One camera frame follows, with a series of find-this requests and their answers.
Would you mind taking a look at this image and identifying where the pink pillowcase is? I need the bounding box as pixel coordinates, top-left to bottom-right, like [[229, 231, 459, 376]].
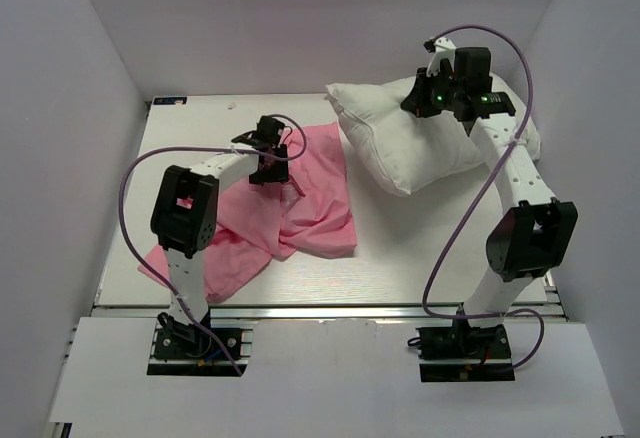
[[137, 124, 359, 304]]

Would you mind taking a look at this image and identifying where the white pillow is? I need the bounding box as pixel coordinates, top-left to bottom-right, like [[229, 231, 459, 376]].
[[325, 71, 542, 197]]

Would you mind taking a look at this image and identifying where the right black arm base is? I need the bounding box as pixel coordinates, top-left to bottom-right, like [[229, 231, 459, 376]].
[[407, 322, 515, 383]]

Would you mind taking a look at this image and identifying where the white front board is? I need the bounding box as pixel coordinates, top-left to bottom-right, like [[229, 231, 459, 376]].
[[50, 318, 623, 437]]

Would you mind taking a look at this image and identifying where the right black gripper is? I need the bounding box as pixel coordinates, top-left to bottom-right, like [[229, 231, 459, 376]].
[[403, 65, 464, 118]]

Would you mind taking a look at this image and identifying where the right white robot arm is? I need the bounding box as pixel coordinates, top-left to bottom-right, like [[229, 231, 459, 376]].
[[401, 38, 578, 357]]

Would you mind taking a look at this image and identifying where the blue label sticker left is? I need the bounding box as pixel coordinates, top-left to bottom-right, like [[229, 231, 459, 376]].
[[152, 96, 187, 106]]

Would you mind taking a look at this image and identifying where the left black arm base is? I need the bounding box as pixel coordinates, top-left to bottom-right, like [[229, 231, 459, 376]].
[[147, 312, 253, 378]]

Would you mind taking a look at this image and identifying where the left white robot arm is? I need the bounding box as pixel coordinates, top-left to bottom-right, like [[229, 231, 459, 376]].
[[151, 114, 297, 357]]

